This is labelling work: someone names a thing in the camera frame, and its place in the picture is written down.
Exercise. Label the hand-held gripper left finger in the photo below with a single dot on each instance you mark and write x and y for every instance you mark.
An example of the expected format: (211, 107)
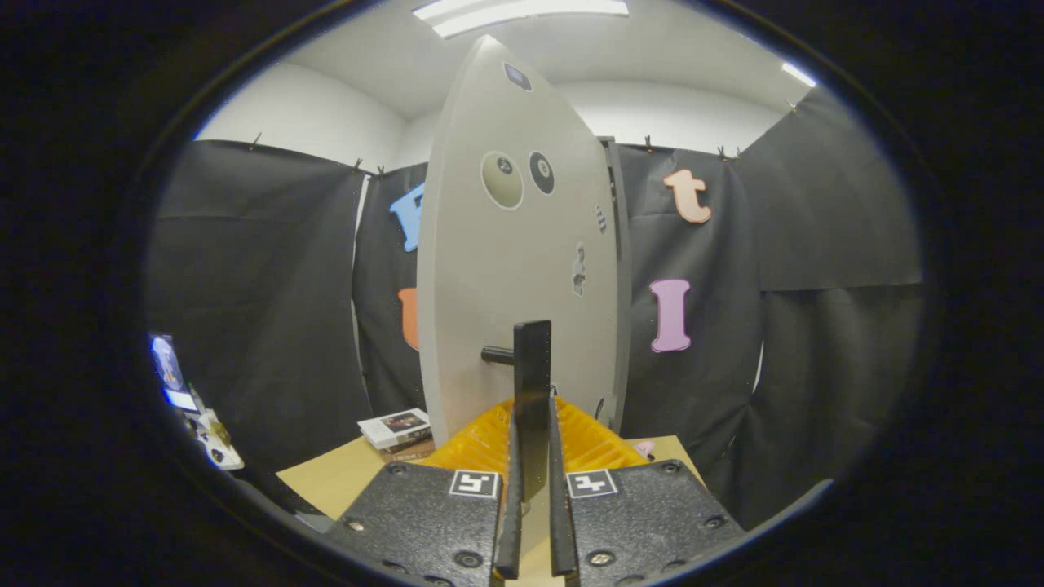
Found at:
(510, 522)

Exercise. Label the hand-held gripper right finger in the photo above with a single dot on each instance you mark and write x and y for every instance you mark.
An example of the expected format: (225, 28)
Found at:
(559, 522)

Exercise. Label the small pink green toy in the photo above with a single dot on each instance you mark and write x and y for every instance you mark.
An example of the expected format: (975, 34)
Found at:
(644, 448)

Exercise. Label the brown book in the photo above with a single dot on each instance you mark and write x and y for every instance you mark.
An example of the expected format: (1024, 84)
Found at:
(412, 451)

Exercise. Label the white tray with small items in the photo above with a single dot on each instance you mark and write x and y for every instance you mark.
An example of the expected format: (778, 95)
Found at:
(216, 440)

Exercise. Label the black backdrop cloth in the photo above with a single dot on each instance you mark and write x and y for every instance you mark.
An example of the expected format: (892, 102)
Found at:
(245, 310)

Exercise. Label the blue printed board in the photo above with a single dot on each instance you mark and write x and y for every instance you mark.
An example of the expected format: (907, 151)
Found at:
(169, 367)

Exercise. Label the small ceiling light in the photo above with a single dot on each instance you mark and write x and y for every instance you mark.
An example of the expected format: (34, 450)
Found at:
(799, 75)

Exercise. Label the long ceiling light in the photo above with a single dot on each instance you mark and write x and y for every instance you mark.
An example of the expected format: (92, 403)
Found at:
(522, 12)

